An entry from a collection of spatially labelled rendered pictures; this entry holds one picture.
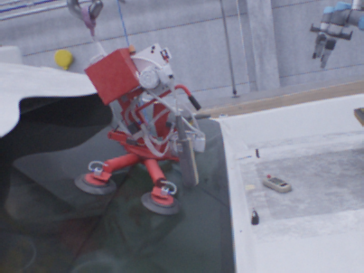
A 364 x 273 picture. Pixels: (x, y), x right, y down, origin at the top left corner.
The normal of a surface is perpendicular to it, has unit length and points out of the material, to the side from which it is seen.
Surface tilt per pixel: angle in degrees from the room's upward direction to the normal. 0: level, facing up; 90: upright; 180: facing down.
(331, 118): 90
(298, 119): 90
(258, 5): 90
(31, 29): 90
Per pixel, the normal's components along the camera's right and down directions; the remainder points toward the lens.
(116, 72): -0.07, 0.28
